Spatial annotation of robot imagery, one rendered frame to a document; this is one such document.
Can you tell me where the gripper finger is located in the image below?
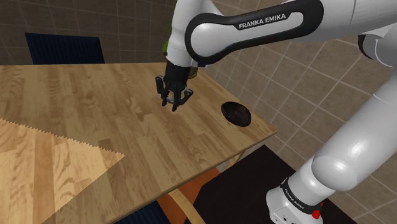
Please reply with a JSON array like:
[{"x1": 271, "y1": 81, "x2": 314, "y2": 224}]
[
  {"x1": 171, "y1": 88, "x2": 194, "y2": 113},
  {"x1": 155, "y1": 75, "x2": 171, "y2": 107}
]

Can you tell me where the green round object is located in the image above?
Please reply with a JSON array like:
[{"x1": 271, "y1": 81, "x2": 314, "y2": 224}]
[{"x1": 162, "y1": 24, "x2": 200, "y2": 80}]

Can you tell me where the dark round bowl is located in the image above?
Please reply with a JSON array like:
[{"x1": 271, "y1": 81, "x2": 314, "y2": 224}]
[{"x1": 220, "y1": 101, "x2": 252, "y2": 128}]

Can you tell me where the wooden table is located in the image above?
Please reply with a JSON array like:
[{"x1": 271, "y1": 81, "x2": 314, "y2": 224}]
[{"x1": 0, "y1": 62, "x2": 279, "y2": 224}]

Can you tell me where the dark blue chair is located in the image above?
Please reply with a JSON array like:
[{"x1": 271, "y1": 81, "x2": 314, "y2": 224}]
[
  {"x1": 114, "y1": 200, "x2": 172, "y2": 224},
  {"x1": 24, "y1": 32, "x2": 106, "y2": 65}
]

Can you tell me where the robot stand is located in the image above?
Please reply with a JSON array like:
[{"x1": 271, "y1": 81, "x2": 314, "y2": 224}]
[{"x1": 184, "y1": 144, "x2": 358, "y2": 224}]

